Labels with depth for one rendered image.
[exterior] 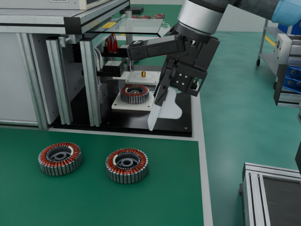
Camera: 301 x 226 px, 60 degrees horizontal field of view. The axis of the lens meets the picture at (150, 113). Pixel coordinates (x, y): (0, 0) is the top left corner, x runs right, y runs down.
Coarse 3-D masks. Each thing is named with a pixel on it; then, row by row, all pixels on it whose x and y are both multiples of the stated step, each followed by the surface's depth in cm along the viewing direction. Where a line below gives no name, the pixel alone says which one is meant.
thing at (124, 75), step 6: (108, 66) 95; (114, 66) 95; (120, 66) 96; (96, 72) 96; (102, 72) 96; (108, 72) 96; (114, 72) 96; (120, 72) 96; (126, 72) 100; (114, 78) 97; (120, 78) 97; (126, 78) 96
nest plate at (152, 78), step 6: (132, 72) 129; (138, 72) 129; (150, 72) 129; (156, 72) 129; (132, 78) 122; (138, 78) 122; (144, 78) 122; (150, 78) 122; (156, 78) 122; (138, 84) 118; (144, 84) 118; (150, 84) 118; (156, 84) 117
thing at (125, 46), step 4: (120, 48) 116; (124, 48) 116; (104, 52) 118; (108, 52) 118; (112, 52) 118; (116, 52) 117; (120, 52) 117; (124, 52) 117; (108, 56) 118; (112, 56) 118; (116, 56) 118; (120, 56) 117; (124, 56) 117; (112, 60) 122
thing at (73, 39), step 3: (66, 36) 80; (69, 36) 79; (72, 36) 79; (75, 36) 80; (78, 36) 82; (81, 36) 84; (69, 39) 80; (72, 39) 80; (75, 39) 80; (78, 39) 82; (66, 42) 80; (69, 42) 80; (72, 42) 80; (75, 42) 80
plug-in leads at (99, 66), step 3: (96, 48) 96; (99, 51) 97; (96, 54) 93; (99, 54) 98; (96, 57) 94; (99, 57) 98; (96, 60) 94; (99, 60) 97; (102, 60) 99; (96, 63) 95; (99, 63) 97; (102, 63) 98; (96, 66) 100; (99, 66) 98; (102, 66) 98; (99, 69) 96; (102, 69) 98
